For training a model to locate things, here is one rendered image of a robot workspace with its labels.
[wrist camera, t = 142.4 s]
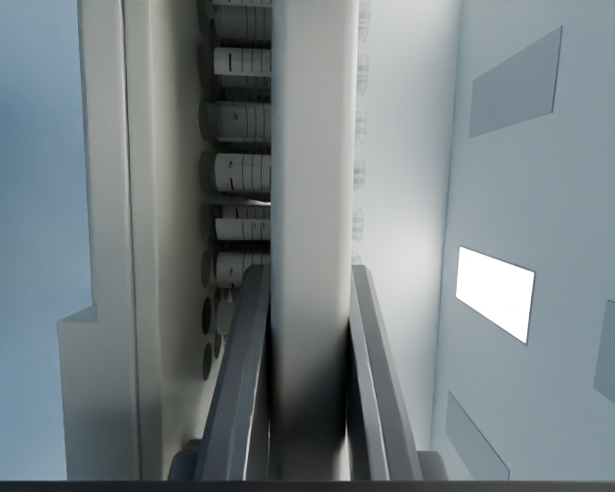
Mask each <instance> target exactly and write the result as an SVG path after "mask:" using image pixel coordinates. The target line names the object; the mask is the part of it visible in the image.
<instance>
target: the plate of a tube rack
mask: <svg viewBox="0 0 615 492"><path fill-rule="evenodd" d="M358 3H359V0H272V10H271V206H270V403H269V480H345V457H346V424H347V392H348V355H349V295H350V263H351V231H352V199H353V165H354V133H355V101H356V69H357V35H358Z"/></svg>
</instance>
